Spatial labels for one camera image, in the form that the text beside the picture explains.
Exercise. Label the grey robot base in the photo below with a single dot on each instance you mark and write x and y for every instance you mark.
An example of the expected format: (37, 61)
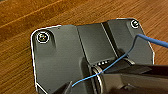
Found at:
(63, 50)

